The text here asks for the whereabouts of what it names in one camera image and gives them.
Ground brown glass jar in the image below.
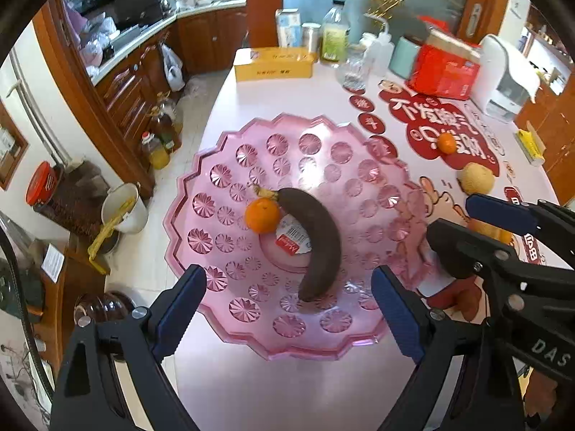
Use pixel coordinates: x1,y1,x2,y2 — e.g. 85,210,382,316
74,292,135,324

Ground yellow sponge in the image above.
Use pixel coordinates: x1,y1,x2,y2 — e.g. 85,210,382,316
516,129,544,164

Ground white bucket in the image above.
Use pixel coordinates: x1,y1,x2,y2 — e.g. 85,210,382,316
101,182,149,234

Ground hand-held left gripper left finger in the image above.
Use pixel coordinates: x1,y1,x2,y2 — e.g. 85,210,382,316
49,264,208,431

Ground white red label sticker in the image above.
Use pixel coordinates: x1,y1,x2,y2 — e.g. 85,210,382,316
275,215,312,256

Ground yellow rectangular box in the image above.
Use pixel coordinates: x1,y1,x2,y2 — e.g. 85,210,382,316
234,47,317,83

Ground red paper cup package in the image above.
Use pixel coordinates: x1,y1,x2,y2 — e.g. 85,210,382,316
406,29,482,100

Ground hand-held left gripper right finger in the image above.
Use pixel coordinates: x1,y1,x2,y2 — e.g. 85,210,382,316
371,265,526,431

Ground metal can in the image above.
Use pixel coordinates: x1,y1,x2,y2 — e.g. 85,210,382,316
301,22,323,52

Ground white squeeze bottle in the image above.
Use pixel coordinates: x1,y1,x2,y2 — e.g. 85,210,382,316
363,13,396,77

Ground red lidded container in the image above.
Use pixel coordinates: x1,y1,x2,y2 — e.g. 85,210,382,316
26,162,64,207

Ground yellow plastic tool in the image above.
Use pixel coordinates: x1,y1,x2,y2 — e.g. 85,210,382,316
87,198,135,274

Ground yellow pear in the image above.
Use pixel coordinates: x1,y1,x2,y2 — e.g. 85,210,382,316
457,162,496,195

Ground white water filter pitcher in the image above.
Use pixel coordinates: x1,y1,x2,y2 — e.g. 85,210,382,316
469,34,541,123

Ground blue white carton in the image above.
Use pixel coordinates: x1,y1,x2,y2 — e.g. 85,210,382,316
275,8,303,49

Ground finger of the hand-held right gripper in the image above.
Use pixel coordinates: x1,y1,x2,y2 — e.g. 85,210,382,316
466,193,575,252
426,218,522,280

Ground cooking oil bottle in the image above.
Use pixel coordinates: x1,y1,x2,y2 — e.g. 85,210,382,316
141,131,171,170
150,107,183,151

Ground teal container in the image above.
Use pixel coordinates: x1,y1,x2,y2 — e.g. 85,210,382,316
388,36,423,79

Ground dark overripe banana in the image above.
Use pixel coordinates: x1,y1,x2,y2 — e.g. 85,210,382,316
274,187,342,302

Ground clear drinking glass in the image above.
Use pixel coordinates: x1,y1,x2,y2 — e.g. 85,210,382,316
342,45,373,91

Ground wooden kitchen cabinet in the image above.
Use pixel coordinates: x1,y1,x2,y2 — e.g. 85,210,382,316
92,6,248,153

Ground orange tangerine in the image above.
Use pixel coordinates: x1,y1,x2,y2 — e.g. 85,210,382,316
469,218,515,245
245,198,281,234
437,131,459,154

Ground pink glass fruit plate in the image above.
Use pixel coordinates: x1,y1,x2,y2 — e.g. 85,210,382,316
164,113,438,362

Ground wooden door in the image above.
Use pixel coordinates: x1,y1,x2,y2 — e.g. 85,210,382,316
458,0,500,41

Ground white plastic bag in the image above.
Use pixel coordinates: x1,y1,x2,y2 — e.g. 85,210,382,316
161,44,186,92

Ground clear bottle green label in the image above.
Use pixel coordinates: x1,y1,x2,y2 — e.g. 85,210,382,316
320,0,351,64

